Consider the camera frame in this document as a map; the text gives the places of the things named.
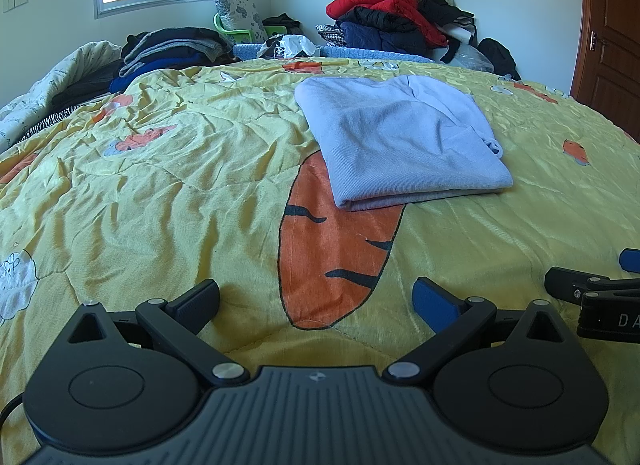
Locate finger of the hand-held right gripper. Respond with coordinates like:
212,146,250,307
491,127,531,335
544,266,640,304
618,247,640,276

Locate white quilted blanket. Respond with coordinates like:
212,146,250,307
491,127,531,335
0,41,124,151

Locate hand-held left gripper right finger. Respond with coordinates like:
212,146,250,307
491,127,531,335
382,276,572,389

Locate checked cloth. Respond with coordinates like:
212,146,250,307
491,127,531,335
316,25,346,48

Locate lavender long-sleeve shirt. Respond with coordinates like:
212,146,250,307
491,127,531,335
294,75,515,212

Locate yellow carrot-print quilt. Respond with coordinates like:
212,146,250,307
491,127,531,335
0,56,640,398

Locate white printed plastic bag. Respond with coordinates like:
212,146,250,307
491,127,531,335
262,35,322,58

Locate brown wooden door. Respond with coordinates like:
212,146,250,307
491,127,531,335
570,0,640,142

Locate navy blue garment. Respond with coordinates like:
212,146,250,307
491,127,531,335
342,24,429,55

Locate grey floral pillow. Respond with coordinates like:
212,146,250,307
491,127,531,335
212,0,269,44

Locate stack of folded dark clothes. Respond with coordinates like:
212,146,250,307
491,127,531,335
110,27,236,94

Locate light blue blanket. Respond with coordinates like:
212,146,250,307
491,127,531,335
232,43,436,64

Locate black cable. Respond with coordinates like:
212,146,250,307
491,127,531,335
0,391,27,428

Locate zebra striped cloth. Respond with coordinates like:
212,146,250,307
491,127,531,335
17,105,81,144

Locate green plastic chair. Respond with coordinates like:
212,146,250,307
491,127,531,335
214,13,301,46

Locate black bag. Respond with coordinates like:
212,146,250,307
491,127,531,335
477,38,521,80

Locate black and grey garments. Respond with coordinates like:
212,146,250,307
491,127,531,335
417,0,476,64

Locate black puffer jacket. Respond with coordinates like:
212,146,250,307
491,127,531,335
336,6,434,44

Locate dark bag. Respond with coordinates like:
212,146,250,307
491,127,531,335
262,14,304,36

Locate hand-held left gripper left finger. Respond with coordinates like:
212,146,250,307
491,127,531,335
65,279,251,388

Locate clear plastic bag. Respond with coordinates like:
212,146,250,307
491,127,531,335
442,42,496,74

